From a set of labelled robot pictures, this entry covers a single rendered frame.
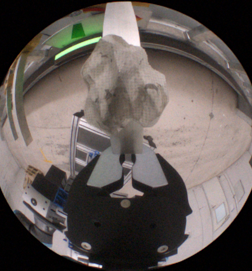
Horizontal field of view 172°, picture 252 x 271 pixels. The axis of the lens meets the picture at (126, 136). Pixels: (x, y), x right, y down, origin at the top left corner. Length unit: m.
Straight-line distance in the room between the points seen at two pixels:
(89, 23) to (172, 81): 0.94
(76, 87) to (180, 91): 1.11
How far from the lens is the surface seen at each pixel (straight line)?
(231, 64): 0.53
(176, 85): 1.06
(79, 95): 1.07
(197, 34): 0.32
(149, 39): 0.34
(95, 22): 0.26
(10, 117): 0.50
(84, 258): 0.69
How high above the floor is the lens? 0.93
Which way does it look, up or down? 60 degrees down
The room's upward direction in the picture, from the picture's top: 177 degrees counter-clockwise
